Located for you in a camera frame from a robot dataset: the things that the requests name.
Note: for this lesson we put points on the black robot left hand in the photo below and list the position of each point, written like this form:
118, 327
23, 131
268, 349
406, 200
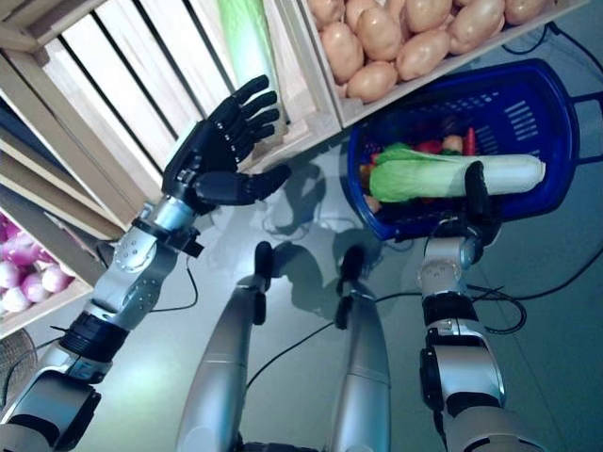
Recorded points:
212, 155

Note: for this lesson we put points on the long napa cabbage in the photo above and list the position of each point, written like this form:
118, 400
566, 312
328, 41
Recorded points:
249, 42
424, 179

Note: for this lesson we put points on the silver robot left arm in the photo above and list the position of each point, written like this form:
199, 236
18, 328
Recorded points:
132, 263

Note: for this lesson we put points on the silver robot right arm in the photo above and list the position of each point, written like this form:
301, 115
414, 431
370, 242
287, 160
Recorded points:
452, 273

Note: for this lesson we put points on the grey woven basket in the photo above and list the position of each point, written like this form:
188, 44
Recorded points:
16, 348

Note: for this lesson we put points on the blue plastic shopping basket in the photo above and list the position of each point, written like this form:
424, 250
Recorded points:
518, 85

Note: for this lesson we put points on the slatted-bottom wooden crate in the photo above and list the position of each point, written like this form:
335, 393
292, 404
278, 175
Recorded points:
141, 70

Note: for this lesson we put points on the small orange fruit toy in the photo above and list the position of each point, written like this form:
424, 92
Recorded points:
366, 172

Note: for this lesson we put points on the tan potato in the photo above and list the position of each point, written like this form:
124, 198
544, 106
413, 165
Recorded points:
384, 33
428, 16
476, 26
525, 11
372, 81
424, 55
341, 52

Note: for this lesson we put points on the tan ginger toy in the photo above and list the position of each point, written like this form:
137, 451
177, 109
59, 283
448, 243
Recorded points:
372, 202

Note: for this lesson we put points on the purple white turnip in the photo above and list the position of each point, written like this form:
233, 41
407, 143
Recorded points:
59, 278
19, 242

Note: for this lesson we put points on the silver robot left leg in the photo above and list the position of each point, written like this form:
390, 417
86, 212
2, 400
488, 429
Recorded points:
221, 367

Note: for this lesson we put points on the silver robot leg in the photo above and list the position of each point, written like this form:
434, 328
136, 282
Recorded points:
221, 367
363, 367

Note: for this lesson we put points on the small red tomato toy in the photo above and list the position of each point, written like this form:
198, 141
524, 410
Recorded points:
428, 147

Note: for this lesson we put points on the wooden potato crate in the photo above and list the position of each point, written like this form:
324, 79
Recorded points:
424, 94

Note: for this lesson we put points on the dark purple eggplant toy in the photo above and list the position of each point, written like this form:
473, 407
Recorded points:
450, 124

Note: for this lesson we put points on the small tan onion toy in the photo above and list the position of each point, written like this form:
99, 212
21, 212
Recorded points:
453, 141

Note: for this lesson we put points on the small red carrot toy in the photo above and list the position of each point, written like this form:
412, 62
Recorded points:
471, 141

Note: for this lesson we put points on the silver robot right leg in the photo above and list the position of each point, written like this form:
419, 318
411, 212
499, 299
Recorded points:
363, 367

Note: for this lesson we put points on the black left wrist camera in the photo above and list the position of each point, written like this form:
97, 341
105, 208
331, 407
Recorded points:
190, 245

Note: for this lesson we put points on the wooden display stand frame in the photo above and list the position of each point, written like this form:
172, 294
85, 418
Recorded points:
56, 165

